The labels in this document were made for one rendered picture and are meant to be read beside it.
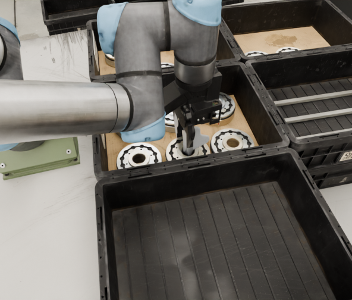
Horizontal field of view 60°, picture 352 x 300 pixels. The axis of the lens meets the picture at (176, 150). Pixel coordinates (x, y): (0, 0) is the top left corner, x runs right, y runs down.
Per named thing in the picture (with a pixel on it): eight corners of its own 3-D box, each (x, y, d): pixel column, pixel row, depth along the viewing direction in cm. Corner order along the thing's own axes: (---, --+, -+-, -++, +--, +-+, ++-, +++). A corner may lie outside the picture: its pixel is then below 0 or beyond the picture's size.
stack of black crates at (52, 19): (66, 89, 194) (43, 21, 160) (62, 63, 212) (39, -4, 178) (128, 77, 203) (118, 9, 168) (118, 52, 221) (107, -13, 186)
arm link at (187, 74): (182, 70, 51) (167, 44, 56) (182, 91, 55) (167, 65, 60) (223, 61, 53) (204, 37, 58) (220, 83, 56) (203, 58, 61)
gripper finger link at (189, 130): (195, 150, 66) (195, 116, 60) (189, 152, 66) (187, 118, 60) (188, 137, 70) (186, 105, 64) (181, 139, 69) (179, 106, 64)
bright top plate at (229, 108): (199, 120, 77) (199, 118, 77) (194, 94, 84) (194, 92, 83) (238, 117, 78) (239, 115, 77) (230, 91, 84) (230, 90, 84)
